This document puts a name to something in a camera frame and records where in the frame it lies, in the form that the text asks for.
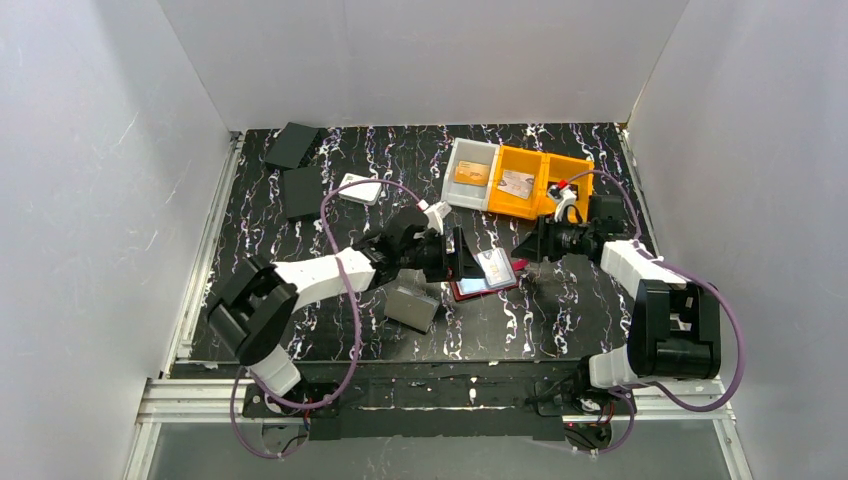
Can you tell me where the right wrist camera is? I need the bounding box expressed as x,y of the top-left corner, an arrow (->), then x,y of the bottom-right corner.
547,180 -> 583,224

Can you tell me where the white plastic bin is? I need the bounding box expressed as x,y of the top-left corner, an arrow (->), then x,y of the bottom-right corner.
441,138 -> 500,211

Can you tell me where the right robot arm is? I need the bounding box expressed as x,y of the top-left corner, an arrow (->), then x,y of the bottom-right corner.
539,195 -> 722,405

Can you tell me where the black box far corner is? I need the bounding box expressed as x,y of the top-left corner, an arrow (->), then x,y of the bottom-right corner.
264,122 -> 327,171

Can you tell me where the red leather card holder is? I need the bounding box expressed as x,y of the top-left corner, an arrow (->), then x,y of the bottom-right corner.
449,247 -> 528,302

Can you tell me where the black box near device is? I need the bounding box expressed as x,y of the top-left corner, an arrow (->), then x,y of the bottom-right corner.
282,166 -> 324,222

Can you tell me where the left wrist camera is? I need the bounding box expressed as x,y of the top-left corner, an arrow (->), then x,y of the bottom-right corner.
417,200 -> 451,235

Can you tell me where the yellow plastic bin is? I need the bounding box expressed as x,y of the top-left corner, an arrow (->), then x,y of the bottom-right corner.
487,146 -> 549,219
544,154 -> 594,220

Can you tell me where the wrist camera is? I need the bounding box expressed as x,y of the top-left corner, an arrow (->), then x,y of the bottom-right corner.
417,200 -> 451,235
547,180 -> 583,224

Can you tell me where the aluminium frame rail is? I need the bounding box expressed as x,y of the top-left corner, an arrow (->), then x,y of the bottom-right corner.
124,369 -> 753,479

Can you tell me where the white square device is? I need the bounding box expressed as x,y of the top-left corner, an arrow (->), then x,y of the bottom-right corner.
338,173 -> 382,206

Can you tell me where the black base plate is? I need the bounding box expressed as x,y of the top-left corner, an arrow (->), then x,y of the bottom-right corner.
237,360 -> 627,441

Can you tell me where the silver metal card case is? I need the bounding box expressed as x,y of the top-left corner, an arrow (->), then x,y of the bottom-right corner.
384,287 -> 441,333

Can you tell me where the yellow right plastic bin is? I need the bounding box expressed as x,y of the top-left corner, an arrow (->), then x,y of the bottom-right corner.
544,154 -> 594,220

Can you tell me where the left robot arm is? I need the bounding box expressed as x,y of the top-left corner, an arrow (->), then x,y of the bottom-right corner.
206,210 -> 521,407

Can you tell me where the yellow middle plastic bin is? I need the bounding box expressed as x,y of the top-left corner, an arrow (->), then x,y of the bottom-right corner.
487,146 -> 549,219

